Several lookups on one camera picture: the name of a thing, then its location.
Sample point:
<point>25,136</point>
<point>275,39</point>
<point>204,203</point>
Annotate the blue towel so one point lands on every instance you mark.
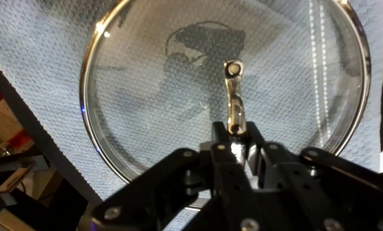
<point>38,65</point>

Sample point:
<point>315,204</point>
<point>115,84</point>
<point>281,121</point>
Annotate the glass pot lid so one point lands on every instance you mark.
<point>157,85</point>

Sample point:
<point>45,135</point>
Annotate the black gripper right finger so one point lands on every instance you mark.
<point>328,180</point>

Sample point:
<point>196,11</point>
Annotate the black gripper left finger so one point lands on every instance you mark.
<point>157,193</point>

